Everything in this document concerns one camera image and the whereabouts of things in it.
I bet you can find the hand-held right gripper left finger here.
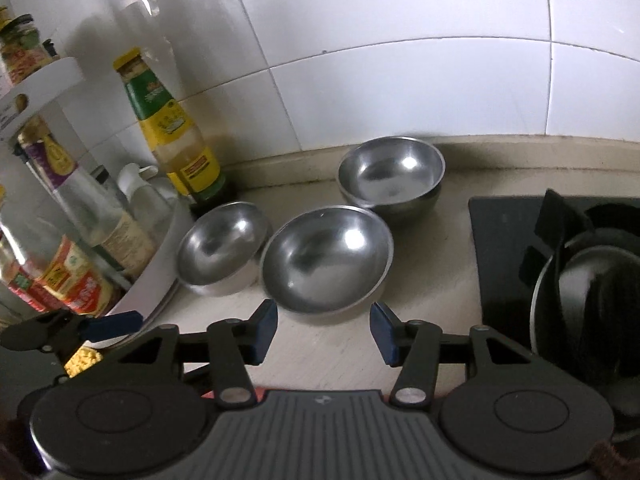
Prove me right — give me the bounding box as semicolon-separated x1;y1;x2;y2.
119;299;279;408

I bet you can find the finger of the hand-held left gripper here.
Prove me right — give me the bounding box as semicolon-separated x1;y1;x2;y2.
0;309;144;363

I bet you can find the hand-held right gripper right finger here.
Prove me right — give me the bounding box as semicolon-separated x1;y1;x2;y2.
369;301;536;408

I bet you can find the stainless steel bowl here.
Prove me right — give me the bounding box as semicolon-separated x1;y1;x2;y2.
260;205;394;315
338;136;446;208
176;201;273;296
345;180;443;226

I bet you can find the yellow chenille mat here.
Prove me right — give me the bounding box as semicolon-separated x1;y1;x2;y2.
64;347;103;378

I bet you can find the red cloth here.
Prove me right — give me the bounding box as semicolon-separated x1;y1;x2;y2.
197;385;268;406

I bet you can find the yellow-cap vinegar bottle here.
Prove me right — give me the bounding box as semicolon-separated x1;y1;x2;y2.
30;230;121;318

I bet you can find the red-label soy sauce bottle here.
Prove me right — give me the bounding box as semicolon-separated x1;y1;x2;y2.
0;220;51;313

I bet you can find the purple-neck clear bottle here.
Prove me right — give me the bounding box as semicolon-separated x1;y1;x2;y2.
17;117;158;281

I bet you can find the white plastic bottle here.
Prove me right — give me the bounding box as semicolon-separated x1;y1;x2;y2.
117;162;173;241

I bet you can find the black gas stove burner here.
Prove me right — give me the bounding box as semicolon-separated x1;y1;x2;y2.
467;187;640;351

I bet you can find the green yellow-label sauce bottle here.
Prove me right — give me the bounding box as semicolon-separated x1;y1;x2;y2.
112;47;233;216

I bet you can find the black cooking pot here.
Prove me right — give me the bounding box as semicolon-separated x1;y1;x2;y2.
530;202;640;441

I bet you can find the white two-tier rotating rack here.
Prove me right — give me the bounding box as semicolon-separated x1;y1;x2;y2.
0;57;197;351

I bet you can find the black-lid colourful-label jar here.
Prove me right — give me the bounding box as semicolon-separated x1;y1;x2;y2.
0;15;53;86

